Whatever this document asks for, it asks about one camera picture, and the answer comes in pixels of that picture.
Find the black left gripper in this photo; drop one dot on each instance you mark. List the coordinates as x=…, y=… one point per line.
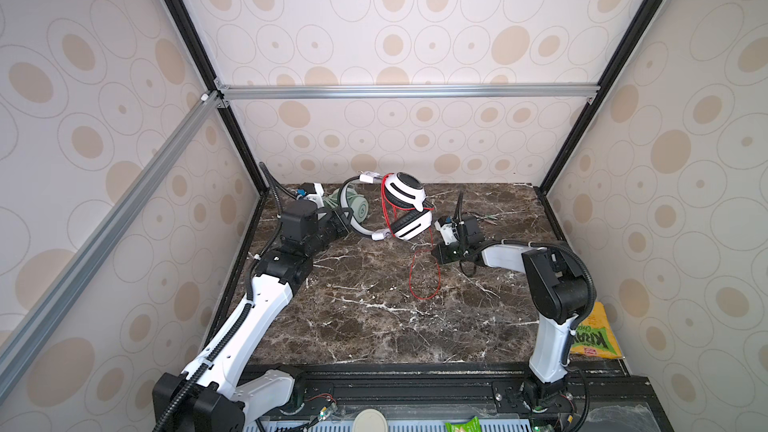
x=342, y=226

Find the black frame post left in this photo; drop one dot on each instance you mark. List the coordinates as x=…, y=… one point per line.
x=189, y=33

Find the yellow chips bag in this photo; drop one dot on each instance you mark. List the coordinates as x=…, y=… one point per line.
x=595, y=338

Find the black mounting base rail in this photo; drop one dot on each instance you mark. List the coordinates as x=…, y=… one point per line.
x=599, y=396

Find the white black headphones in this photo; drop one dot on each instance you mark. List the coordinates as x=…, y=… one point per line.
x=405, y=207

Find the black frame post right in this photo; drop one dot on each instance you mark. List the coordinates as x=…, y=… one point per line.
x=638, y=26

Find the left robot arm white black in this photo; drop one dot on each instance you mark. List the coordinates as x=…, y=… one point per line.
x=208, y=395

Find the black frame post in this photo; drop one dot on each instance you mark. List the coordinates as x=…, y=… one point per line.
x=189, y=33
x=638, y=26

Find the green snack packet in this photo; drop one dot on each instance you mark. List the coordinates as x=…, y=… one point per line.
x=472, y=425

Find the silver aluminium left rail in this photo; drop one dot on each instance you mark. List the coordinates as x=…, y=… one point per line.
x=43, y=319

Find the mint green headphones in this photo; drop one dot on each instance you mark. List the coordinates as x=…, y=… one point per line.
x=355, y=201

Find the silver aluminium rail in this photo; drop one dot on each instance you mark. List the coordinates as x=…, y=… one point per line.
x=227, y=93
x=43, y=319

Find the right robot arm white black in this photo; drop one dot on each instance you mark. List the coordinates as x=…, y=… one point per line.
x=561, y=288

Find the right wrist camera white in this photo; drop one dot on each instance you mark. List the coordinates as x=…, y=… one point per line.
x=448, y=228

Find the cream lid jar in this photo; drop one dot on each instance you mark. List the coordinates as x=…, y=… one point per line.
x=370, y=420

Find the silver aluminium back rail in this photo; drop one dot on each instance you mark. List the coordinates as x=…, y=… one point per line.
x=227, y=93

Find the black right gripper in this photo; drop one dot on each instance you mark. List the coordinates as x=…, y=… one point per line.
x=442, y=253

